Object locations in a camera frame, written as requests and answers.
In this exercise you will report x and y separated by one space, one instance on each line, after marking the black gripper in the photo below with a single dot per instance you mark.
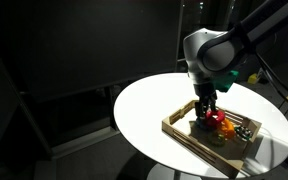
207 94

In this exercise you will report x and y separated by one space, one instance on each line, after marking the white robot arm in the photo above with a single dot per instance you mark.
210 54

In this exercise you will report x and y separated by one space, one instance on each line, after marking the wooden tray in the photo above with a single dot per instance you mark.
225 148

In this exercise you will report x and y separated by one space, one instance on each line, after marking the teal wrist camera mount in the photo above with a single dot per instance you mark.
224 82

